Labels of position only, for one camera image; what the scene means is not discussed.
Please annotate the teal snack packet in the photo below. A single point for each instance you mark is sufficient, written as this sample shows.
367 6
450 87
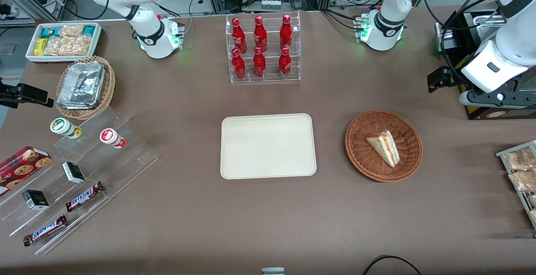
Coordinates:
88 30
51 32

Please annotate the stacked aluminium foil trays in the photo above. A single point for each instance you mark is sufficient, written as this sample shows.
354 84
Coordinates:
81 86

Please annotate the tray of packaged crackers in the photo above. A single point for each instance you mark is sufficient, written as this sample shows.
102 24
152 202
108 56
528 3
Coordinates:
502 153

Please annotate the Snickers chocolate bar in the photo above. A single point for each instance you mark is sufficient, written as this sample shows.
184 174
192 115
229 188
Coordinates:
45 230
83 196

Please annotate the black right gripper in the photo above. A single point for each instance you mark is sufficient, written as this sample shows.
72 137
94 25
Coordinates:
11 94

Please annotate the black box appliance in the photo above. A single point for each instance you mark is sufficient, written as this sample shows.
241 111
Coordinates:
502 114

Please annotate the red lid yogurt cup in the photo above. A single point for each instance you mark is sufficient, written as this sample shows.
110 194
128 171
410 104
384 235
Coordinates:
109 136

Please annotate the stainless steel pan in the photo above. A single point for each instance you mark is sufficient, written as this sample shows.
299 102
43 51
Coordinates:
473 17

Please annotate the clear acrylic stepped shelf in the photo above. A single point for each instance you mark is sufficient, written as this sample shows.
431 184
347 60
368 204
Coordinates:
121 162

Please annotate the small black carton box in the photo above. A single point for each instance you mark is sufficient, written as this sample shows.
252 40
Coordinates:
73 173
35 200

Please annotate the white plastic snack bin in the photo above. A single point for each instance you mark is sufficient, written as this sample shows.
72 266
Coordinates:
97 42

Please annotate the red tartan cookie box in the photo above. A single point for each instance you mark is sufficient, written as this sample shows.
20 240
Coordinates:
21 168

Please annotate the brown round wicker basket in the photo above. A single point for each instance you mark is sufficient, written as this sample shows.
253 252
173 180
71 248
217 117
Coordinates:
364 153

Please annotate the red cola bottle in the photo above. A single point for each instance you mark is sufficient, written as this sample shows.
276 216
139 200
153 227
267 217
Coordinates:
239 36
286 33
260 35
238 66
285 63
259 65

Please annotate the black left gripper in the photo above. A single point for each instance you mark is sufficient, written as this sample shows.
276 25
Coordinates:
454 77

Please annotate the beige plastic tray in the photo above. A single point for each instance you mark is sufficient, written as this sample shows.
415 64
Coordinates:
268 146

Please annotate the green lid yogurt cup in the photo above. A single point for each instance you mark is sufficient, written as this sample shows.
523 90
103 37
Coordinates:
62 126

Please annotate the clear acrylic bottle rack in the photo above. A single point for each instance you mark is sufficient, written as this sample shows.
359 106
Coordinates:
271 24

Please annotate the triangular wrapped sandwich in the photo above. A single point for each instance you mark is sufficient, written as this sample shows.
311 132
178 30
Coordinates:
384 146

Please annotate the yellow snack packet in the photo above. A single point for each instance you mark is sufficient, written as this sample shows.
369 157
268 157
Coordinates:
39 47

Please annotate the light wicker basket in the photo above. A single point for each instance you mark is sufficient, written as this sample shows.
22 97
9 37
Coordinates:
109 86

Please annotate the clear fried snack bag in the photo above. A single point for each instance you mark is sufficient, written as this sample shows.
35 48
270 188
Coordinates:
67 46
71 30
523 181
533 216
519 160
532 200

